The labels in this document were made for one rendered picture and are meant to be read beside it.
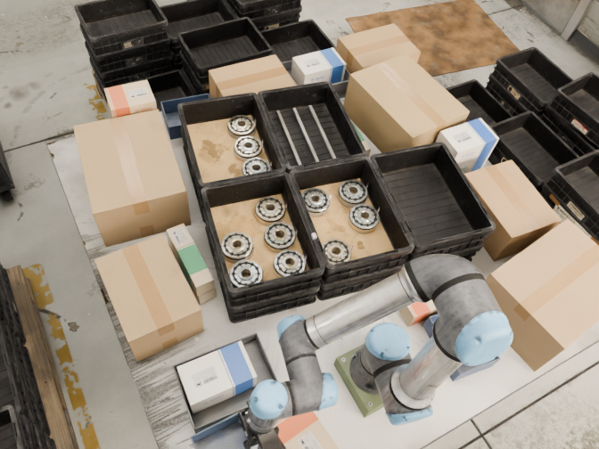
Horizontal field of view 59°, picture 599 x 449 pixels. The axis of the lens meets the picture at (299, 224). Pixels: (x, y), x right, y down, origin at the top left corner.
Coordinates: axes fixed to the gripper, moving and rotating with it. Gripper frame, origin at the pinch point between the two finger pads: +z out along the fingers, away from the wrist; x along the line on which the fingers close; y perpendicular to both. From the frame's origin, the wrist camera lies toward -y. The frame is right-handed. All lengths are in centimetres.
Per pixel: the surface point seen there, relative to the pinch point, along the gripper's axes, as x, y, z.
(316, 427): -17.9, -1.2, 4.8
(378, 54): -112, 123, -10
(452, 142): -110, 67, -12
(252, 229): -27, 63, -1
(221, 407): 2.9, 17.0, 13.4
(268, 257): -27, 51, -1
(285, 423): -10.4, 3.4, 5.3
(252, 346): -13.1, 30.4, 12.2
